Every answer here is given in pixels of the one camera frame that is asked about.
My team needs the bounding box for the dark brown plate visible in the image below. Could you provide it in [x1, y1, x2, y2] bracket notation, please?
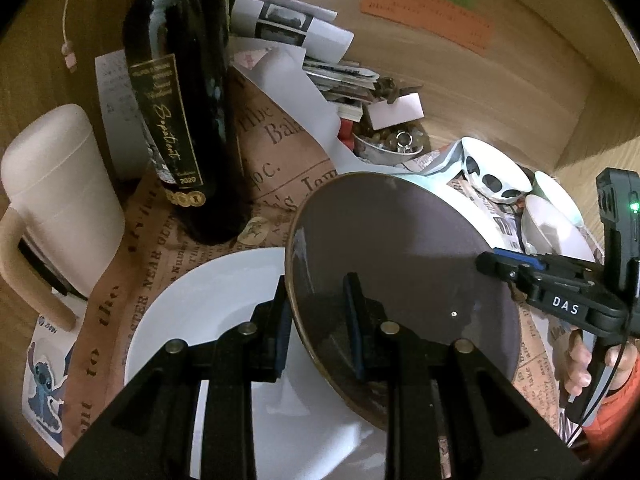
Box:
[285, 172, 522, 429]

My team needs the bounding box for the right hand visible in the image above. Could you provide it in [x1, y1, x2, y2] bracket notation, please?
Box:
[562, 331, 640, 403]

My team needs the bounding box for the white spotted bowl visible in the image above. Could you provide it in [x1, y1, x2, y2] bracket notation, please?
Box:
[461, 136, 533, 204]

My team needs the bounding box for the brown newspaper print mat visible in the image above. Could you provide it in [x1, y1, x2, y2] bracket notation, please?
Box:
[62, 88, 558, 450]

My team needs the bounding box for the small bowl of trinkets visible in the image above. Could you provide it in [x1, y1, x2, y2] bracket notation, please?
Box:
[354, 128, 426, 166]

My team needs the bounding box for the white small box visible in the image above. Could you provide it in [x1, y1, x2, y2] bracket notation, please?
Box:
[364, 92, 424, 130]

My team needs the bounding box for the Stitch cartoon sticker card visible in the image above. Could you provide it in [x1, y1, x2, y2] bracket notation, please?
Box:
[22, 315, 77, 457]

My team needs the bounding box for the handwritten paper note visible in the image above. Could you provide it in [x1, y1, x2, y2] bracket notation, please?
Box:
[94, 50, 150, 180]

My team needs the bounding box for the orange sticky note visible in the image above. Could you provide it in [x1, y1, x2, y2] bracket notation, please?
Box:
[360, 0, 494, 55]

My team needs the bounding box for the white paper sheet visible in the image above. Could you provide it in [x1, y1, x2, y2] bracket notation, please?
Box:
[231, 48, 406, 176]

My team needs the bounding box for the dark wine bottle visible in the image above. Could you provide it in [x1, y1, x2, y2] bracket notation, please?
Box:
[122, 0, 250, 245]

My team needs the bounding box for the stack of papers and magazines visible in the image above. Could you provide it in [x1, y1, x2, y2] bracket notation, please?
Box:
[226, 0, 417, 124]

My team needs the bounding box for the cream mug with handle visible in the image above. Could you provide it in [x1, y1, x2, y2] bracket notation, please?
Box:
[1, 104, 125, 330]

